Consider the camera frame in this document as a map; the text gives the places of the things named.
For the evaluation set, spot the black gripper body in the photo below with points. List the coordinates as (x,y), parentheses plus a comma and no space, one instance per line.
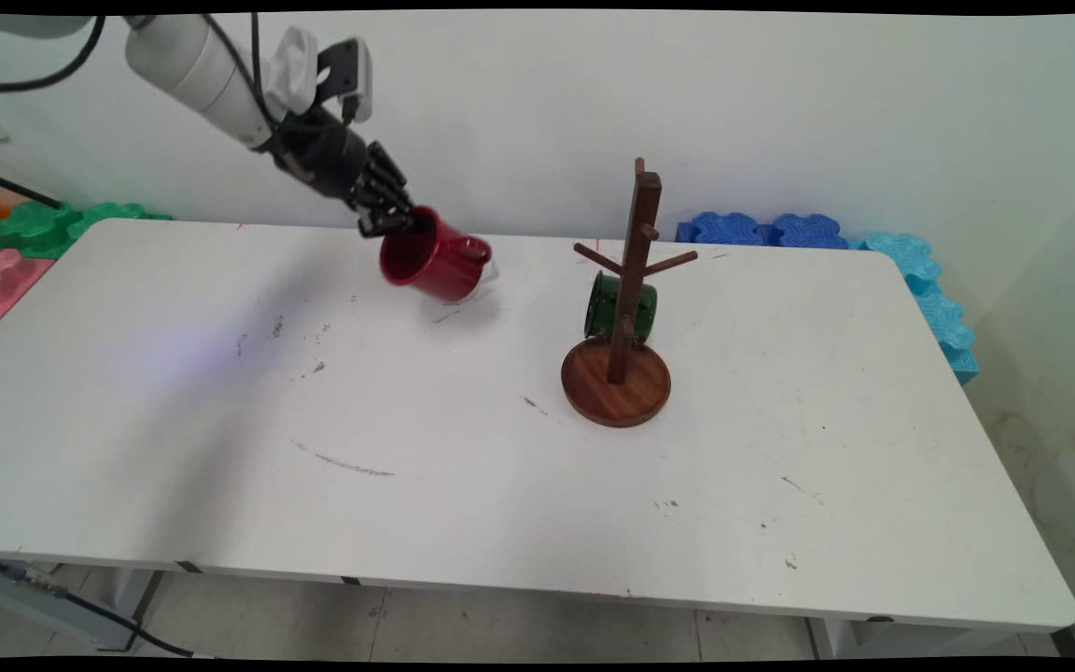
(318,149)

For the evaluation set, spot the green enamel mug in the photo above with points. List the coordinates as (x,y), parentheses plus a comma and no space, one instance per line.
(605,308)

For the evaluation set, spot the green foam tile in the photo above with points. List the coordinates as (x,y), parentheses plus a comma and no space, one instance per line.
(29,226)
(118,213)

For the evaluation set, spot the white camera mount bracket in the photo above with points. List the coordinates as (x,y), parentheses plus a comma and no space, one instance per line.
(290,70)

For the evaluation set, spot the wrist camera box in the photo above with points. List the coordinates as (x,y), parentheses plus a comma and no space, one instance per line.
(346,75)

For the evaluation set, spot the grey table leg frame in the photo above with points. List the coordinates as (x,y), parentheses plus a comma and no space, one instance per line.
(43,602)

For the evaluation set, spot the dark blue foam tile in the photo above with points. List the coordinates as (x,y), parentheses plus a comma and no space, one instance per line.
(808,230)
(729,227)

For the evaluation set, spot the wooden mug tree stand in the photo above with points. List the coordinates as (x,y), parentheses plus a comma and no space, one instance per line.
(617,387)

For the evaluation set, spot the light blue foam tile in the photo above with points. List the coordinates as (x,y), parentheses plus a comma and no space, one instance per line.
(964,364)
(906,252)
(943,317)

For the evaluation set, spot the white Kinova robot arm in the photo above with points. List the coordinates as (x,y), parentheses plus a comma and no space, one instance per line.
(192,65)

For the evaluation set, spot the red enamel mug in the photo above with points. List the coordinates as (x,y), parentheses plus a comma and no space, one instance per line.
(435,261)

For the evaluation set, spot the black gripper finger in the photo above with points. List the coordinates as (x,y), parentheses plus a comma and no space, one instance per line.
(383,222)
(390,173)

